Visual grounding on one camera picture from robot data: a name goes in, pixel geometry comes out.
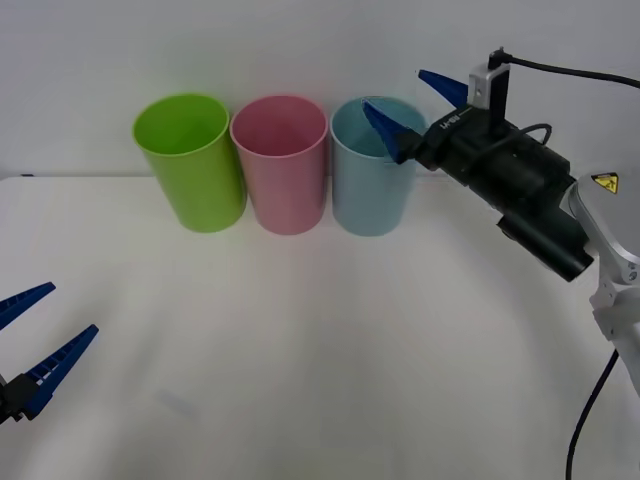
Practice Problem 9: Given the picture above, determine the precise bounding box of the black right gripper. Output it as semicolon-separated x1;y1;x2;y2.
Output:
361;69;517;187

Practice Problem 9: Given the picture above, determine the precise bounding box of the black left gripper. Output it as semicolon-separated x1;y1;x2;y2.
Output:
0;282;100;426

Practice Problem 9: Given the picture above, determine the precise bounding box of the pale blue plastic bin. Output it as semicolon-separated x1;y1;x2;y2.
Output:
328;95;428;238

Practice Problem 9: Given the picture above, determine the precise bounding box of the pink plastic bin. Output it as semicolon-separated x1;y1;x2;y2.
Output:
229;94;330;236

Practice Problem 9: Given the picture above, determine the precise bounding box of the green plastic bin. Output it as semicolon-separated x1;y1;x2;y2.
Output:
132;92;249;234

